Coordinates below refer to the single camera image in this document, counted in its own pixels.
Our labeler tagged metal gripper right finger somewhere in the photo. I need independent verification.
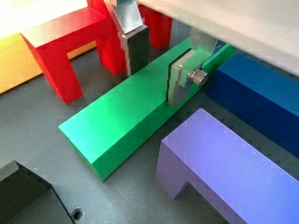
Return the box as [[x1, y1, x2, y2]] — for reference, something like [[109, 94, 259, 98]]
[[167, 28, 219, 107]]

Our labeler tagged dark blue long block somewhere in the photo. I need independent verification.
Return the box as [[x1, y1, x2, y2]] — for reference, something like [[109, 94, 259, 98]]
[[208, 54, 299, 158]]

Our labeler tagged black angled bracket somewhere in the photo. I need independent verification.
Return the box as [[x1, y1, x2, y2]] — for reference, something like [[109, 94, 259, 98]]
[[0, 161, 83, 224]]

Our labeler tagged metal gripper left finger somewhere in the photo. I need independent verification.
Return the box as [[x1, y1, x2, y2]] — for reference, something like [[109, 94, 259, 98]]
[[104, 0, 149, 76]]

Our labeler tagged yellow slotted board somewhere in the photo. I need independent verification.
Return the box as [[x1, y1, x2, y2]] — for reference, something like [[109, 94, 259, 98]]
[[0, 0, 88, 94]]

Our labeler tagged red cross-shaped block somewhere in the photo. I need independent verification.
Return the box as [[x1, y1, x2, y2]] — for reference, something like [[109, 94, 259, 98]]
[[23, 0, 173, 104]]

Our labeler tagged purple stepped block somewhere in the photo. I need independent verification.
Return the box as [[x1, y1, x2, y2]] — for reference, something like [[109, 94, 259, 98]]
[[155, 109, 299, 224]]

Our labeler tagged green rectangular block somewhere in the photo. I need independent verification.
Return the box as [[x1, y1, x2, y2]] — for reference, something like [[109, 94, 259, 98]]
[[57, 38, 239, 182]]

